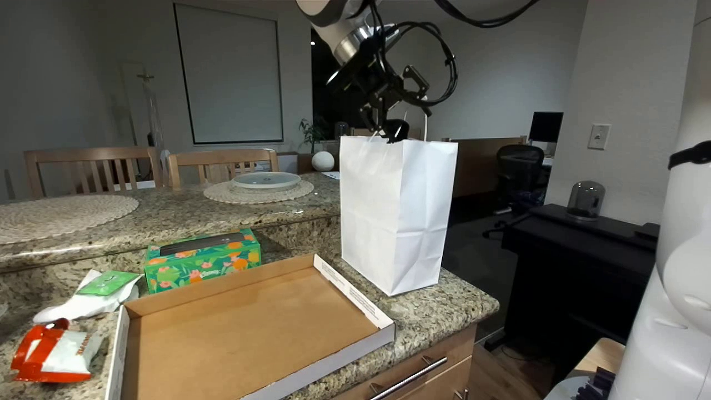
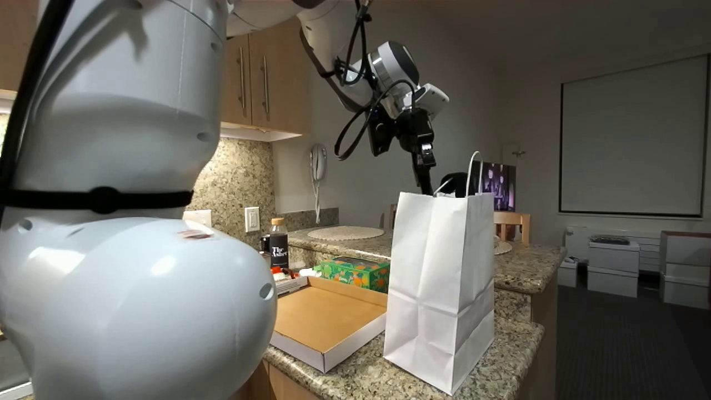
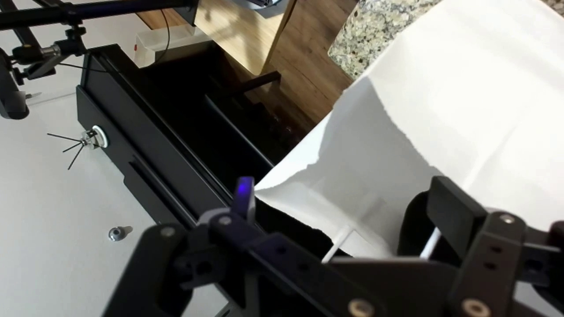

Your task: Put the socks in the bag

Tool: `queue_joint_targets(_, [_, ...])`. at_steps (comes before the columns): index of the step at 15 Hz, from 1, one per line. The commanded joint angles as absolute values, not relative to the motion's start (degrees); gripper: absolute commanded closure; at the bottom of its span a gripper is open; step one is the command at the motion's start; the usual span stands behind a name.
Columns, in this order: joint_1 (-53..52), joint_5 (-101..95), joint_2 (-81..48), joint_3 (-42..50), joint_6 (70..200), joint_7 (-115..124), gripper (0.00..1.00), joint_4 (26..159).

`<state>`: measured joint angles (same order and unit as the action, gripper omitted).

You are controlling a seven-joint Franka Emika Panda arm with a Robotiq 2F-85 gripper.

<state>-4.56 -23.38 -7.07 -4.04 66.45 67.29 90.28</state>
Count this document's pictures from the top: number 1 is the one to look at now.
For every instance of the small green houseplant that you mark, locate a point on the small green houseplant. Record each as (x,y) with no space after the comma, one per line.
(306,133)

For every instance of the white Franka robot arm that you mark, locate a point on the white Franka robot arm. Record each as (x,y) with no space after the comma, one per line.
(333,15)

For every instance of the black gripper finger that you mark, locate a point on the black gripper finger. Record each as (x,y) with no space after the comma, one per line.
(367,118)
(415,100)

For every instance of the dark computer monitor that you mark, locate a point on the dark computer monitor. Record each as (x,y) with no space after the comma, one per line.
(547,127)

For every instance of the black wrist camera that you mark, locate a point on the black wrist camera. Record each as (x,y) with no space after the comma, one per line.
(413,76)

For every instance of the green floral tissue box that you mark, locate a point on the green floral tissue box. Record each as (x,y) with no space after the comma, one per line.
(201,263)

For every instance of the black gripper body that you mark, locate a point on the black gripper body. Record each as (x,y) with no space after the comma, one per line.
(374,85)

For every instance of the light wooden board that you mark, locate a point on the light wooden board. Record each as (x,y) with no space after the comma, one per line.
(601,355)

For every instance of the round woven placemat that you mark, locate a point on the round woven placemat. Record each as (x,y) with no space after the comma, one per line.
(58,218)
(222,195)

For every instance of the white projection screen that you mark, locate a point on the white projection screen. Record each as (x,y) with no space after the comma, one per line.
(228,75)

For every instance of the wooden base cabinet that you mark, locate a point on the wooden base cabinet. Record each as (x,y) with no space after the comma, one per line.
(451,347)

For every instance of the wooden dining chair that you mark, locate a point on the wooden dining chair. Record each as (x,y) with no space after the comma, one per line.
(222,157)
(88,153)

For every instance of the black office chair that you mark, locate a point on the black office chair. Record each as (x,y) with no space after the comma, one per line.
(517,168)

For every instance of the black desk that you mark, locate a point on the black desk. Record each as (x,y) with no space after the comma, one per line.
(569,275)

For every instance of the clear glass plate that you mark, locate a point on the clear glass plate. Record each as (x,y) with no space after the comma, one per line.
(264,181)

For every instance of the orange and white packet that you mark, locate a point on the orange and white packet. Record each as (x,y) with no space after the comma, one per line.
(45,356)

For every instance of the white wipes packet green label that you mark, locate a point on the white wipes packet green label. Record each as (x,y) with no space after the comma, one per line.
(74,302)

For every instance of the flat cardboard box tray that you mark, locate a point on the flat cardboard box tray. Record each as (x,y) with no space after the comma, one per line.
(244,340)

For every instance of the white light switch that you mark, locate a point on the white light switch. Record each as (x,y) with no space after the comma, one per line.
(597,137)

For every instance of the white round vase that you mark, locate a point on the white round vase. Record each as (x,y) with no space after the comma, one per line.
(322,160)

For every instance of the grey glass jar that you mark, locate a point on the grey glass jar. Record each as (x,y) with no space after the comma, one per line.
(587,199)

